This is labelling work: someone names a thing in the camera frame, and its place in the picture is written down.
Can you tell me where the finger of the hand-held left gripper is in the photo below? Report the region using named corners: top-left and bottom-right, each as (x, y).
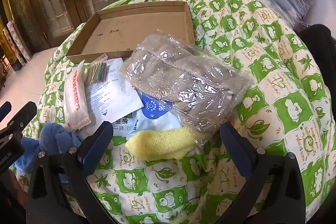
top-left (0, 102), bottom-right (12, 119)
top-left (0, 101), bottom-right (38, 139)

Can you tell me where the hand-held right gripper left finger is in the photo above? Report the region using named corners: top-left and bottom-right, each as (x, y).
top-left (26, 120), bottom-right (114, 224)

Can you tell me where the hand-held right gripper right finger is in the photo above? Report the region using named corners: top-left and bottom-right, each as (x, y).
top-left (220, 122), bottom-right (307, 224)

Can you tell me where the blue towel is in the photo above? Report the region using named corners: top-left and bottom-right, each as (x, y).
top-left (13, 123), bottom-right (87, 174)

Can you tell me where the white red-print packet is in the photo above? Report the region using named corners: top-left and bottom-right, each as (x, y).
top-left (64, 60), bottom-right (92, 131)

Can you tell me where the white gauze packet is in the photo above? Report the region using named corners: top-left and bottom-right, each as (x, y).
top-left (85, 57), bottom-right (142, 125)

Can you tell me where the yellow towel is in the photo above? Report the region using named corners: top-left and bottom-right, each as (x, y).
top-left (125, 126), bottom-right (208, 161)

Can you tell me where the blue white wipes packet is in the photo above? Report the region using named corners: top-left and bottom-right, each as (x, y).
top-left (112, 91), bottom-right (184, 140)

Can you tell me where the bag of coloured sticks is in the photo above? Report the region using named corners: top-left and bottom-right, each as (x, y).
top-left (83, 53), bottom-right (109, 85)

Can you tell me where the grey plush cloth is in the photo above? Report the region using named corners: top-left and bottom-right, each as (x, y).
top-left (119, 28), bottom-right (254, 147)

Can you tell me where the shallow cardboard box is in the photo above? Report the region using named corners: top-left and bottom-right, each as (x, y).
top-left (66, 1), bottom-right (196, 63)

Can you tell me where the pale patterned furniture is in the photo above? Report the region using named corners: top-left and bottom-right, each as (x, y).
top-left (5, 20), bottom-right (32, 63)

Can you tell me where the green printed quilt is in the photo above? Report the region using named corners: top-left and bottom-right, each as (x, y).
top-left (13, 0), bottom-right (336, 224)

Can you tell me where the dark cloth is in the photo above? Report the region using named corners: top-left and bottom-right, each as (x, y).
top-left (298, 24), bottom-right (336, 98)

